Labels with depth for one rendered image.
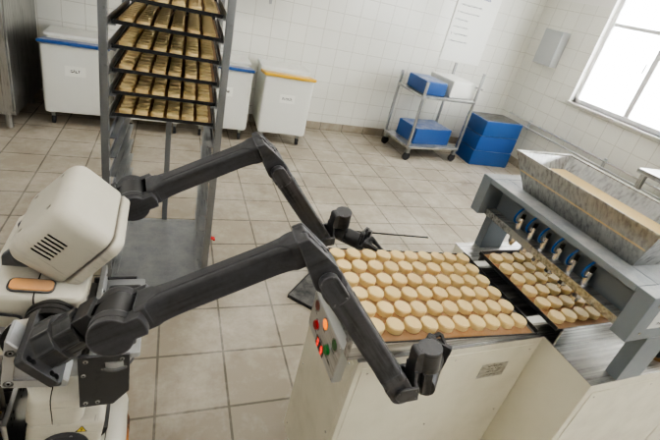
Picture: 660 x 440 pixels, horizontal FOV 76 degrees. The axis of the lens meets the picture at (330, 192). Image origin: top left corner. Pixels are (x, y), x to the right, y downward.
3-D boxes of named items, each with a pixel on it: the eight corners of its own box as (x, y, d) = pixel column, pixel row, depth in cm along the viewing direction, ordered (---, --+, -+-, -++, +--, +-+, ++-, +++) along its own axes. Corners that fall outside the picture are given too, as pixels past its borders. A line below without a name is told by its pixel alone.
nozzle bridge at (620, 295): (512, 241, 196) (544, 176, 181) (661, 371, 137) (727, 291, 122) (454, 242, 183) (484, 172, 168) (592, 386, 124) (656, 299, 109)
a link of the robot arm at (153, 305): (315, 208, 83) (328, 231, 74) (334, 262, 89) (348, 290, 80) (90, 295, 78) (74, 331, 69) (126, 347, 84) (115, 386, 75)
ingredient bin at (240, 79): (192, 137, 428) (197, 62, 394) (191, 116, 481) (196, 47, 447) (246, 142, 447) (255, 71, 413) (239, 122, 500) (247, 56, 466)
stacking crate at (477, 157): (488, 155, 601) (493, 142, 592) (505, 168, 568) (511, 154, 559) (453, 151, 581) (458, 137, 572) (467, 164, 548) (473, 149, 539)
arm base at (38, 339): (31, 310, 76) (12, 364, 67) (72, 288, 77) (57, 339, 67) (66, 335, 81) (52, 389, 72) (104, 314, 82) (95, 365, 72)
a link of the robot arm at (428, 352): (381, 375, 104) (395, 404, 96) (386, 338, 100) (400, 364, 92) (426, 368, 107) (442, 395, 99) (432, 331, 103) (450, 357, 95)
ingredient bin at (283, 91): (254, 143, 452) (265, 72, 418) (248, 122, 506) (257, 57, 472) (302, 148, 470) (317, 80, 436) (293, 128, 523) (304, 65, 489)
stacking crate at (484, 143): (492, 141, 593) (498, 129, 584) (511, 153, 560) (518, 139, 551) (458, 137, 571) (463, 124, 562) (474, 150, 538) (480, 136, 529)
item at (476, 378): (418, 406, 205) (488, 259, 166) (458, 479, 177) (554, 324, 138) (278, 433, 178) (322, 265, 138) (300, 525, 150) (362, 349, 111)
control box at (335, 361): (316, 320, 143) (325, 289, 137) (341, 381, 124) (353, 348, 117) (306, 321, 142) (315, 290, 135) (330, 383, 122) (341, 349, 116)
